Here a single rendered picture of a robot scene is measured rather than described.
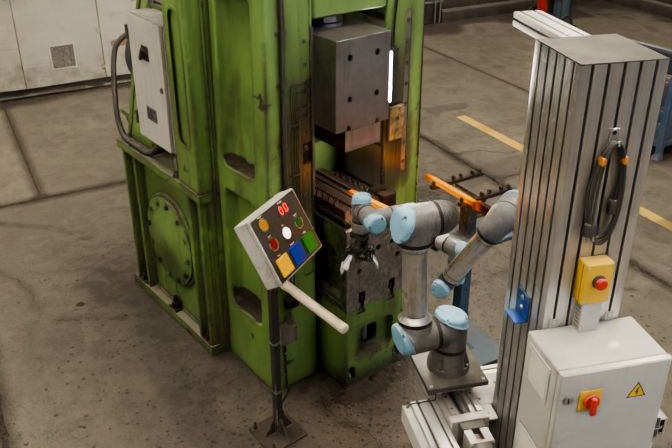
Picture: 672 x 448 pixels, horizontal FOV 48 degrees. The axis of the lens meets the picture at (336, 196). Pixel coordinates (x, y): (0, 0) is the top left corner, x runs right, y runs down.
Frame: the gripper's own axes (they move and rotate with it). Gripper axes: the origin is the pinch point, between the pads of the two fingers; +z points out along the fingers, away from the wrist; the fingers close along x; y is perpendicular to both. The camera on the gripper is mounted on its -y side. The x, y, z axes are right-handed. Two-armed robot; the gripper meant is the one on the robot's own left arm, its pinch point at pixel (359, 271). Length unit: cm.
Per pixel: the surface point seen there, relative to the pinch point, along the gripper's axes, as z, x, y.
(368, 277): 32, 16, -42
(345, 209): -4.4, 5.3, -45.0
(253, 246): -16.8, -41.7, -0.5
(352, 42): -81, 8, -45
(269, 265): -10.2, -36.5, 3.8
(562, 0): 50, 436, -641
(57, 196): 94, -157, -296
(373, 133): -38, 19, -50
